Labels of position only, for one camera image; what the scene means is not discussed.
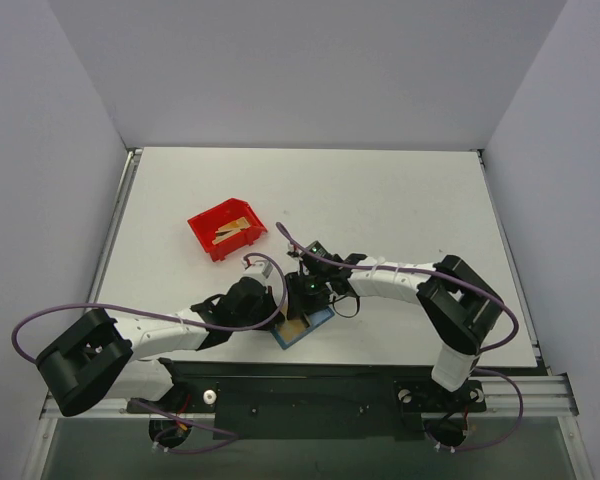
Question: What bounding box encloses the aluminium side rail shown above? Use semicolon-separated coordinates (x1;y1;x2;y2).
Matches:
87;148;144;303
474;149;551;372

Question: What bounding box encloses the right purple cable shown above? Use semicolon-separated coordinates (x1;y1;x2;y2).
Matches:
276;221;526;455

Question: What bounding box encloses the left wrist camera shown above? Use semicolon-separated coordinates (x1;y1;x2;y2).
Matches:
242;259;273;285

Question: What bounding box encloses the gold VIP card small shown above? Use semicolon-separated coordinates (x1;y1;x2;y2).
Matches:
276;319;309;344

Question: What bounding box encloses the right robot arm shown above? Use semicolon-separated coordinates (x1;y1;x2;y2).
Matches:
287;241;503;409

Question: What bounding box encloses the aluminium front rail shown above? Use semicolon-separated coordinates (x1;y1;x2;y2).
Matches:
69;375;579;420

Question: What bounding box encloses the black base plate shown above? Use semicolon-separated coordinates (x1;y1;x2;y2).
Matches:
152;359;486;441

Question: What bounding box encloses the purple cable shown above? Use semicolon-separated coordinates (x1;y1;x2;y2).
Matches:
276;221;526;455
10;252;287;455

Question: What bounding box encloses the red plastic bin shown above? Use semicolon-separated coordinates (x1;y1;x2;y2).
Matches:
187;198;267;262

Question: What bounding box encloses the blue leather card holder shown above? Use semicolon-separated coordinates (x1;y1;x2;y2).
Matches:
272;307;335;350

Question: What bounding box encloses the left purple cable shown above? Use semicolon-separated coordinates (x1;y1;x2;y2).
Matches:
10;252;287;455

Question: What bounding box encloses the right aluminium side rail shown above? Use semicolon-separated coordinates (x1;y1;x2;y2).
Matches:
474;149;551;372

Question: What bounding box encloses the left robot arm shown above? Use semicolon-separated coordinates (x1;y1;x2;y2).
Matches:
35;277;284;417

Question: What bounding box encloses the left aluminium side rail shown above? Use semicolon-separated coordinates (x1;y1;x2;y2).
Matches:
87;148;144;303

